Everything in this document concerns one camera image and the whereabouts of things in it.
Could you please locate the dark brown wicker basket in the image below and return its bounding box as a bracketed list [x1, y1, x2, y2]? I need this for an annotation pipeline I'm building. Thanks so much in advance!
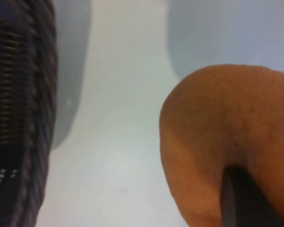
[0, 0, 59, 227]

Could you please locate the orange fruit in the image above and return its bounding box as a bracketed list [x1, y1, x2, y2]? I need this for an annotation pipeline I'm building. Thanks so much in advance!
[159, 63, 284, 227]

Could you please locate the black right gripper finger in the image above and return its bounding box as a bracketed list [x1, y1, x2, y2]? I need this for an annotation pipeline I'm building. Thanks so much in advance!
[220, 166, 284, 227]

